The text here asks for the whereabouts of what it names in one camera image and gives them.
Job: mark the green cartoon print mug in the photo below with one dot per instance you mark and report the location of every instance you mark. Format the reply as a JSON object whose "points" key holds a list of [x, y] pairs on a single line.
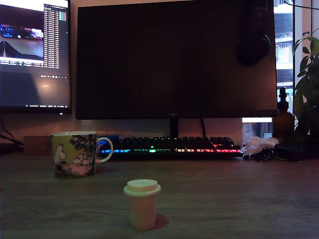
{"points": [[72, 154]]}

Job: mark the black pouch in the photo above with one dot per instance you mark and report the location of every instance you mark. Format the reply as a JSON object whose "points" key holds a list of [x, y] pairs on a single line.
{"points": [[291, 150]]}

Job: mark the green leafy plant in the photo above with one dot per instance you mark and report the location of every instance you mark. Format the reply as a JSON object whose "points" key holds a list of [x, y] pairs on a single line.
{"points": [[307, 94]]}

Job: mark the wooden block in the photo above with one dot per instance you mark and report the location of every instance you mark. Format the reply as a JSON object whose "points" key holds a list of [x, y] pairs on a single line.
{"points": [[37, 145]]}

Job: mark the brown dropper bottle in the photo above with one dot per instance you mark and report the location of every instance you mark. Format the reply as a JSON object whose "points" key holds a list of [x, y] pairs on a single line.
{"points": [[283, 122]]}

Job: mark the black headphones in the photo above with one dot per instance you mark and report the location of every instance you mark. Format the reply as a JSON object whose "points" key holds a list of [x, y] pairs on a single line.
{"points": [[254, 49]]}

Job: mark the lit computer monitor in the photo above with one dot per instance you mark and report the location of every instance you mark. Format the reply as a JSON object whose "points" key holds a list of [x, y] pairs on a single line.
{"points": [[35, 87]]}

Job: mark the crumpled white tissue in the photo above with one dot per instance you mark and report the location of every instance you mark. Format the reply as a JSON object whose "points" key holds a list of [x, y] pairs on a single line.
{"points": [[259, 143]]}

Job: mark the black key bunch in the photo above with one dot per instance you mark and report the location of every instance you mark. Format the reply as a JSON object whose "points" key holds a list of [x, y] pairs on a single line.
{"points": [[264, 154]]}

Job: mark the pale cup-shaped coffee capsule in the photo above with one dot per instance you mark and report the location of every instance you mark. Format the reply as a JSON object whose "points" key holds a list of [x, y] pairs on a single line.
{"points": [[142, 209]]}

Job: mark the backlit rainbow keyboard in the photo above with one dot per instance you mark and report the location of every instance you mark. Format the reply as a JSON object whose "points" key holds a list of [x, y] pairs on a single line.
{"points": [[174, 145]]}

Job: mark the large dark computer monitor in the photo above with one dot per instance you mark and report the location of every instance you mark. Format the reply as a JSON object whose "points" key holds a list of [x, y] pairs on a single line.
{"points": [[162, 62]]}

